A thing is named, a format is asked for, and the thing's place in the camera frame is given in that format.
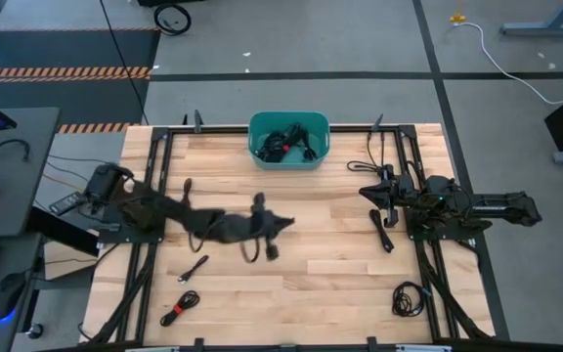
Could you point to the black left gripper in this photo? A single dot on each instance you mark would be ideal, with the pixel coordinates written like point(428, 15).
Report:
point(262, 225)

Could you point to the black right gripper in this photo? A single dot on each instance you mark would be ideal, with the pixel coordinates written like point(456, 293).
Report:
point(401, 190)

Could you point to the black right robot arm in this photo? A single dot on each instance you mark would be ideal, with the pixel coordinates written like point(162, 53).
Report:
point(496, 207)

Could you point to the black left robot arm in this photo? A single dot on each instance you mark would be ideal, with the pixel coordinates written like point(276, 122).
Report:
point(203, 222)

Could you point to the teal plastic bin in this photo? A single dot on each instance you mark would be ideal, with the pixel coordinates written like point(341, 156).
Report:
point(262, 119)

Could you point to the small yellow object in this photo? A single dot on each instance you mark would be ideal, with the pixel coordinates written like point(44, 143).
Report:
point(457, 18)

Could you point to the black remote control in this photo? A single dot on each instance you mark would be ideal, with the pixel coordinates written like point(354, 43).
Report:
point(66, 203)

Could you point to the black flat bar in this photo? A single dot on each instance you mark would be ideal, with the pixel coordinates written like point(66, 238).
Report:
point(61, 232)

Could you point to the gray table foot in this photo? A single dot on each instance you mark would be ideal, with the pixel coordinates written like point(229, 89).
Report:
point(545, 28)

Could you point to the black caster wheel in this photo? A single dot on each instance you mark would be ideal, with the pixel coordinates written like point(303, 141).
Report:
point(34, 331)

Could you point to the black hazard-striped floor mat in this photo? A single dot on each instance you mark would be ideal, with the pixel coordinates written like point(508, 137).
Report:
point(66, 49)

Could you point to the black computer mouse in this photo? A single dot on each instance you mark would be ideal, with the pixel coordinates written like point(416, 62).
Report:
point(8, 293)

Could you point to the black aluminium table frame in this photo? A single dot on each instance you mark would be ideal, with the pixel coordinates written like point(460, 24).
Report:
point(166, 156)

